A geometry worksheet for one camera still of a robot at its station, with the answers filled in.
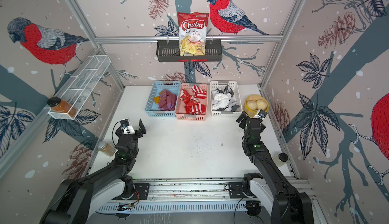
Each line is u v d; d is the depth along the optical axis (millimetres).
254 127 611
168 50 947
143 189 741
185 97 1097
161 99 1093
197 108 1037
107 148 797
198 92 1102
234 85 1141
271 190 474
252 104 1005
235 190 730
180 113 1039
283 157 815
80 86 790
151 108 1057
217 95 1010
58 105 600
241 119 766
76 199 412
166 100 1027
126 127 698
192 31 853
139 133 766
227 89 1106
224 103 981
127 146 637
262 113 698
